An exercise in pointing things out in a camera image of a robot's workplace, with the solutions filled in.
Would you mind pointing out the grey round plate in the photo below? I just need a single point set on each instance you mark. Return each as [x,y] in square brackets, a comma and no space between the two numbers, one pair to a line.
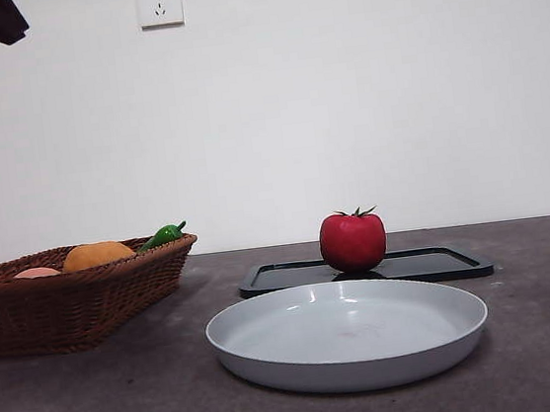
[352,356]

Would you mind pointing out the pink egg-shaped vegetable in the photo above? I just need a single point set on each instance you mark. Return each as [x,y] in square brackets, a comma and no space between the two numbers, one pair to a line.
[36,273]

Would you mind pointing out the green chili pepper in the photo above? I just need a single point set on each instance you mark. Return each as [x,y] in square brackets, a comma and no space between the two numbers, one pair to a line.
[160,237]

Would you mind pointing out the brown wicker basket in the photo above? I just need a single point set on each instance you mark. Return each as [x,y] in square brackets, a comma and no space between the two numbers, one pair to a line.
[73,308]

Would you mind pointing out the yellow-orange potato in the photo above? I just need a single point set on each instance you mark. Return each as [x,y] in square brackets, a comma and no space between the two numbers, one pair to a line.
[97,255]

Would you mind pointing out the red tomato with green calyx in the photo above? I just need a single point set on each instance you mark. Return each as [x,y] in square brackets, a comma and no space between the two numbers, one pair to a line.
[353,242]

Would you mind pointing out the white wall power socket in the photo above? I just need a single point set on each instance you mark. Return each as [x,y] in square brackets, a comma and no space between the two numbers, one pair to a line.
[160,5]

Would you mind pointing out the dark rectangular tray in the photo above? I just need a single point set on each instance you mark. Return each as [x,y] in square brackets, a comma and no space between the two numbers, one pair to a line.
[435,262]

